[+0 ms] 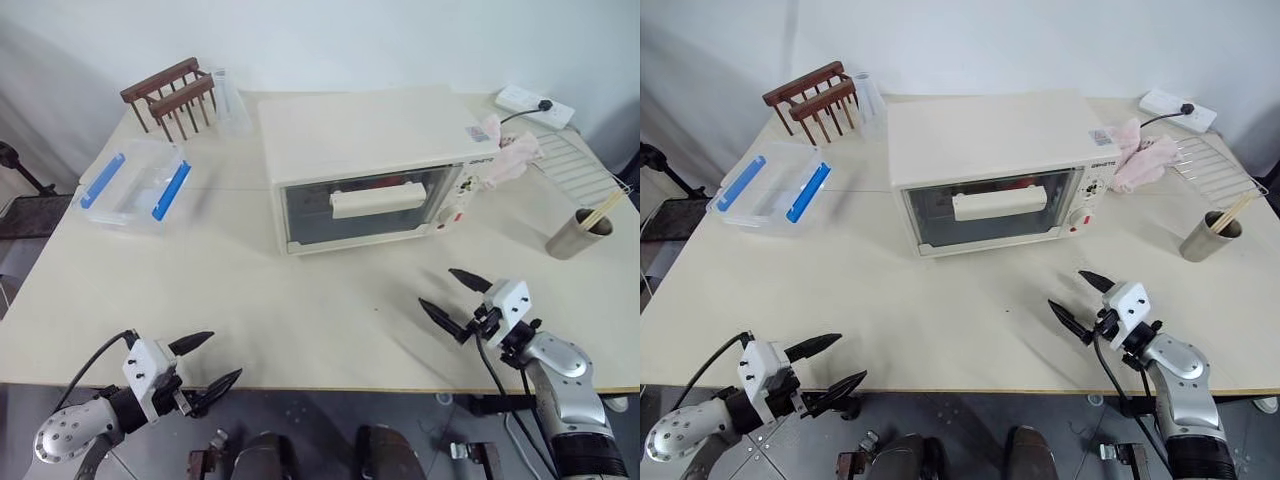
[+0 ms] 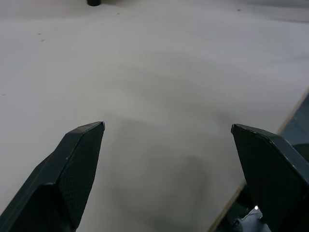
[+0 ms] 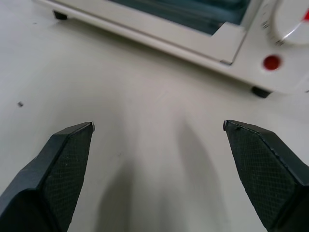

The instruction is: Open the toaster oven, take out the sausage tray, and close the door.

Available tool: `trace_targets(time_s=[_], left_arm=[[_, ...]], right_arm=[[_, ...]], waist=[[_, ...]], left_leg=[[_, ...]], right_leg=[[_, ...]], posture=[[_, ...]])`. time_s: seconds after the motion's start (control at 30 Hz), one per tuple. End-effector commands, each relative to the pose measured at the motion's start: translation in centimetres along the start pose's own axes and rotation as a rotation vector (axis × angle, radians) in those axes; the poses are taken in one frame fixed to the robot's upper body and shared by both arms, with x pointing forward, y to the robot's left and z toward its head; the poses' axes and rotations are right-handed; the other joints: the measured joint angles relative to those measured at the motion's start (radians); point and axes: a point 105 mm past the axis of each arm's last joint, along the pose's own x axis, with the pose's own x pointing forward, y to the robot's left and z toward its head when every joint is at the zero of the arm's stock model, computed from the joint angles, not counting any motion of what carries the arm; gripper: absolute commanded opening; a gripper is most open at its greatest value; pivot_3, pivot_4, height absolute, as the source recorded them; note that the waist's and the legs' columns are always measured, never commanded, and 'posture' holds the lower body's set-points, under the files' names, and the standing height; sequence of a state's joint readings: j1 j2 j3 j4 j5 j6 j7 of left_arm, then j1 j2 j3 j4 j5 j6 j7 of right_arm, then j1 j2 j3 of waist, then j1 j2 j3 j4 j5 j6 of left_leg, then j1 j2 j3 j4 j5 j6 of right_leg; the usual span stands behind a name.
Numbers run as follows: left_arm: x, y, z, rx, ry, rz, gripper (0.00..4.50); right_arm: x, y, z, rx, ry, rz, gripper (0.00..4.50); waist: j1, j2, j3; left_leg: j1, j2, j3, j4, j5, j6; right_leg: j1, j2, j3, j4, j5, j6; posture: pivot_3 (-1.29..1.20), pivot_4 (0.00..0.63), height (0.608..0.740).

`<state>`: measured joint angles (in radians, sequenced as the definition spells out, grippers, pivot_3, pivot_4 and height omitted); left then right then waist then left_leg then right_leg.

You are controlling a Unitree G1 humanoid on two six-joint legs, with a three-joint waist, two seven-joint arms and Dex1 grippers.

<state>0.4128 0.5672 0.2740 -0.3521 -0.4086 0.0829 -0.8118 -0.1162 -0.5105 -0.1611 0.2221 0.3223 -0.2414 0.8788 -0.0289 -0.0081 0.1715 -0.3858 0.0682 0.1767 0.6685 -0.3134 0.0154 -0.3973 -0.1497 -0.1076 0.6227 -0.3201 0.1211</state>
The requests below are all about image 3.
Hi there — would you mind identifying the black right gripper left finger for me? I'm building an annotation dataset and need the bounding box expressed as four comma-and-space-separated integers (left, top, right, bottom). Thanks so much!
0, 121, 95, 232

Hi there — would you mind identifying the red indicator light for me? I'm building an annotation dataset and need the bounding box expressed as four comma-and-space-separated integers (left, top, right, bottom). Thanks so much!
262, 55, 282, 71

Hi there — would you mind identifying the white oven door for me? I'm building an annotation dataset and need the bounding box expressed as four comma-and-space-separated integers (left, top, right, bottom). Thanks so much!
43, 0, 249, 65

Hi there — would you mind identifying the white toaster oven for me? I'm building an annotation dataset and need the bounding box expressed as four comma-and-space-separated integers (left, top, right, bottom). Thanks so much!
33, 0, 309, 99

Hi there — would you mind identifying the white timer dial knob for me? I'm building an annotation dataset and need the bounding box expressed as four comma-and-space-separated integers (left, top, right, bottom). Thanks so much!
270, 0, 309, 46

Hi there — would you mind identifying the black rubber appliance foot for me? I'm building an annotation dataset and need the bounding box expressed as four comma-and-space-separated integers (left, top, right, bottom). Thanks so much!
251, 86, 270, 99
53, 10, 69, 20

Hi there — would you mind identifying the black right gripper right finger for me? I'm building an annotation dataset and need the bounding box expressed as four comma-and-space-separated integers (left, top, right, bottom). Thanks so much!
223, 119, 309, 232

